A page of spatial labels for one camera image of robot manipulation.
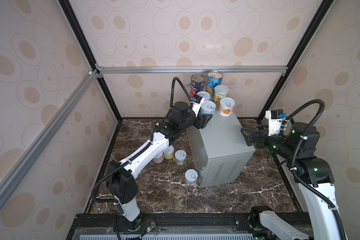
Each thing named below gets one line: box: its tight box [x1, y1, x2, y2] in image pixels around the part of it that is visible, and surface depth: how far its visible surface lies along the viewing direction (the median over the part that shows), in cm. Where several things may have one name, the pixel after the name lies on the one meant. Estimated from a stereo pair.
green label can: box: [174, 149, 187, 165], surface depth 94 cm
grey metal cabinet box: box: [186, 115, 256, 188], surface depth 69 cm
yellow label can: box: [213, 84, 229, 106], surface depth 76 cm
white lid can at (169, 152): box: [163, 145, 175, 159], surface depth 96 cm
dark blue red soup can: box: [190, 74, 205, 97], surface depth 79 cm
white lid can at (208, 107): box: [199, 100, 216, 120], surface depth 71 cm
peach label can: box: [218, 97, 236, 117], surface depth 73 cm
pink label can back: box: [152, 151, 164, 164], surface depth 95 cm
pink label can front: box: [184, 168, 199, 186], surface depth 85 cm
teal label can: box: [196, 91, 211, 101], surface depth 77 cm
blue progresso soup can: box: [206, 70, 224, 96], surface depth 81 cm
